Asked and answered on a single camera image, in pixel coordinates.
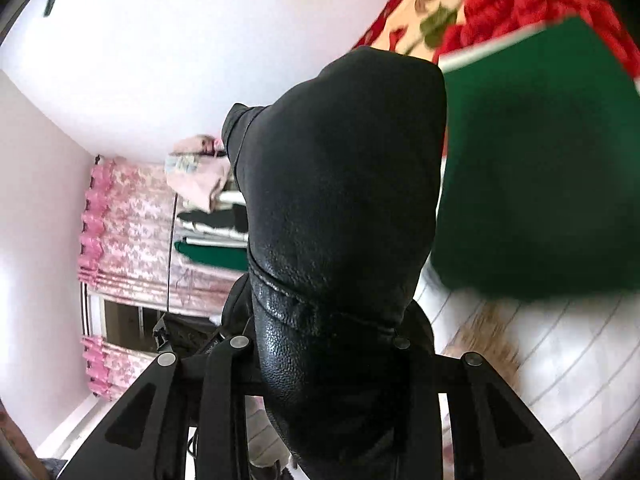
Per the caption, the black metal clothes rack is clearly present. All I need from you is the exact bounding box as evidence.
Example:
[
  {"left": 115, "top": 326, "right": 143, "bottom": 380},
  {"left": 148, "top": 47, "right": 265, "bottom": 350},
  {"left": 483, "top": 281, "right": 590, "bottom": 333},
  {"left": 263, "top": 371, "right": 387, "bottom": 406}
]
[{"left": 165, "top": 192, "right": 178, "bottom": 313}]

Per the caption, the black leather jacket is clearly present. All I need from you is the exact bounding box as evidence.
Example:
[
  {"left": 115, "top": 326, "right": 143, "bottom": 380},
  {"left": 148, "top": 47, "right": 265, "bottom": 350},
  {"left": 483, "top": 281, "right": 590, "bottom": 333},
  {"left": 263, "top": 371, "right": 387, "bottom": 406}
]
[{"left": 220, "top": 45, "right": 448, "bottom": 480}]

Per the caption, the white diamond-pattern cloth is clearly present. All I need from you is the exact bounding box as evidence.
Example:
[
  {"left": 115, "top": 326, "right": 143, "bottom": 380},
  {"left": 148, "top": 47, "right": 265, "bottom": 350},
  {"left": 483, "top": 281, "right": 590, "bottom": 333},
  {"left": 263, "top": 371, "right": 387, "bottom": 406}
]
[{"left": 410, "top": 260, "right": 640, "bottom": 461}]

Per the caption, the hanging black garment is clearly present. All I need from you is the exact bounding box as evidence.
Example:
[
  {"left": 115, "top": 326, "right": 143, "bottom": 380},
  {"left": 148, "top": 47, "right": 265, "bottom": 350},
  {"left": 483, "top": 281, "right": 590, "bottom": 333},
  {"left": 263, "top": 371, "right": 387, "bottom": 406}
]
[{"left": 179, "top": 207, "right": 248, "bottom": 233}]

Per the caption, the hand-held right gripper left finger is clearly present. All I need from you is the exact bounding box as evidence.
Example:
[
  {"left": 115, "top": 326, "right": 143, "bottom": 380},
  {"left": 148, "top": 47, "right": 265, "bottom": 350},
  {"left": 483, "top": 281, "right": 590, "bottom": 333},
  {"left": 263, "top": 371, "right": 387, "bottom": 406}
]
[{"left": 59, "top": 335, "right": 253, "bottom": 480}]

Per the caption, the window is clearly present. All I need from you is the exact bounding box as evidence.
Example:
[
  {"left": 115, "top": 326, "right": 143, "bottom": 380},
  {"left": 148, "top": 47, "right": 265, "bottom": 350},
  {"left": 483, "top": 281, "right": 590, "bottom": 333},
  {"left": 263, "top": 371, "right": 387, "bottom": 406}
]
[{"left": 82, "top": 282, "right": 166, "bottom": 356}]

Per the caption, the hanging green garment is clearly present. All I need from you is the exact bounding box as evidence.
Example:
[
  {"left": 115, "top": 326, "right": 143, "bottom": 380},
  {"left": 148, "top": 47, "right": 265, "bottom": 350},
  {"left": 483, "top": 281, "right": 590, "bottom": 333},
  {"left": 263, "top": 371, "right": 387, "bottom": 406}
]
[{"left": 174, "top": 240, "right": 251, "bottom": 273}]

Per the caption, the pale pink jacket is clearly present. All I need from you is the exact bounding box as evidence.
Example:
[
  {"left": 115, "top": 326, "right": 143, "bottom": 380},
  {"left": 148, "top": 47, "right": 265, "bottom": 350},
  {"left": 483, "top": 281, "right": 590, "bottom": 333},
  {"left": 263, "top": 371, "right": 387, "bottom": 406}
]
[{"left": 165, "top": 134, "right": 231, "bottom": 213}]

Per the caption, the pink floral curtain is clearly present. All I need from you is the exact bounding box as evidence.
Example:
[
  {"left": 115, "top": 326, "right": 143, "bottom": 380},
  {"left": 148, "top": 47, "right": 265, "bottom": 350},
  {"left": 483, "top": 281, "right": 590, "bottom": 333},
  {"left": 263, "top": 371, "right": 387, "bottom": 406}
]
[{"left": 77, "top": 155, "right": 251, "bottom": 401}]

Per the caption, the folded green sweater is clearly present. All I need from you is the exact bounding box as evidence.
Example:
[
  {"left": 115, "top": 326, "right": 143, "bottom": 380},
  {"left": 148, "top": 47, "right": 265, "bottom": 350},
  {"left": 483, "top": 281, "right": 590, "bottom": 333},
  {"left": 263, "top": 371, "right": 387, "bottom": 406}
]
[{"left": 432, "top": 15, "right": 640, "bottom": 303}]

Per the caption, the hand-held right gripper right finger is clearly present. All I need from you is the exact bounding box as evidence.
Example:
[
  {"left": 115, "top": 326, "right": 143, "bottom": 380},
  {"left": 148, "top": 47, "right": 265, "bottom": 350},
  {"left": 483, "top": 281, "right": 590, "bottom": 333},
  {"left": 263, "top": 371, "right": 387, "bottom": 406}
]
[{"left": 392, "top": 335, "right": 582, "bottom": 480}]

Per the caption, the red floral blanket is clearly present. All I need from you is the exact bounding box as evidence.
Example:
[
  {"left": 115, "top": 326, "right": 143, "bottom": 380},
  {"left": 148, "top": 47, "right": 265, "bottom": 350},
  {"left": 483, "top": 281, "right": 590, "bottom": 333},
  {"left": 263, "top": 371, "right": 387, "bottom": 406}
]
[{"left": 350, "top": 0, "right": 640, "bottom": 86}]

